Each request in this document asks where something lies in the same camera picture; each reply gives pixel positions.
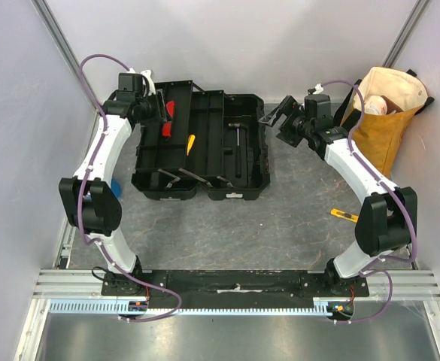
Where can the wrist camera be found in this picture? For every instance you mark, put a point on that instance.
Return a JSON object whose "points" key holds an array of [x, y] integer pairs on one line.
{"points": [[317, 89], [151, 85]]}

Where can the red handled pliers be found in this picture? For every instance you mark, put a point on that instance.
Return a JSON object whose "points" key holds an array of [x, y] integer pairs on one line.
{"points": [[168, 124]]}

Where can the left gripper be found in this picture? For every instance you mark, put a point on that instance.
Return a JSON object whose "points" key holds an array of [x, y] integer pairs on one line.
{"points": [[160, 111]]}

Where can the aluminium frame rail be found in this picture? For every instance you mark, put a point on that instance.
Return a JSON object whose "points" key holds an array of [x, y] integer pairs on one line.
{"points": [[401, 285]]}

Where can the blue tape roll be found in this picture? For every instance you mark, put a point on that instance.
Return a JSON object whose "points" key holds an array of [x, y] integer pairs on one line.
{"points": [[116, 188]]}

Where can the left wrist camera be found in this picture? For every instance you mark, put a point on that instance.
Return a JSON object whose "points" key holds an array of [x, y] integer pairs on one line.
{"points": [[151, 85]]}

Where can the black plastic toolbox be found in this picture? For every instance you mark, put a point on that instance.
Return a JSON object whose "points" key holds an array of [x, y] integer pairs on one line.
{"points": [[164, 171]]}

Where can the yellow utility knife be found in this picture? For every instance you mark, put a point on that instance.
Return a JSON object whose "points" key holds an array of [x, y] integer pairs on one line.
{"points": [[344, 215]]}

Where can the blue cable duct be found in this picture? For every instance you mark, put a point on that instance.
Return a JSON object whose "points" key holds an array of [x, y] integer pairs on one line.
{"points": [[131, 308]]}

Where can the yellow handled screwdriver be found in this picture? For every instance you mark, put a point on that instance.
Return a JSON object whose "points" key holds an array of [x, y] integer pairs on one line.
{"points": [[190, 143]]}

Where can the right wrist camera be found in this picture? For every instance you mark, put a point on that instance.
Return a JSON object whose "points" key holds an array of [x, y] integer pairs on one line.
{"points": [[317, 89]]}

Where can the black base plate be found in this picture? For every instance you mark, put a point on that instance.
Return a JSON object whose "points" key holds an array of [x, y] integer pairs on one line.
{"points": [[197, 286]]}

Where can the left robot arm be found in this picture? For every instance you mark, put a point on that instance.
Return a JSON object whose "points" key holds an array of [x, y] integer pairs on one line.
{"points": [[87, 197]]}

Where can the hammer with metal shaft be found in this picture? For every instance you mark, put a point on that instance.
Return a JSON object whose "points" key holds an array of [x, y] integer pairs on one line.
{"points": [[238, 127]]}

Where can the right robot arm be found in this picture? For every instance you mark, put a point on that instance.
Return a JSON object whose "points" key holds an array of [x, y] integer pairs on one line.
{"points": [[387, 219]]}

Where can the yellow canvas tote bag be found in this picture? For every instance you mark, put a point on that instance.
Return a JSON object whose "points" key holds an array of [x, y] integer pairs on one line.
{"points": [[379, 136]]}

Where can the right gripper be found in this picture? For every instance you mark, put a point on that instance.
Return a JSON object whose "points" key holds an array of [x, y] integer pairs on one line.
{"points": [[285, 122]]}

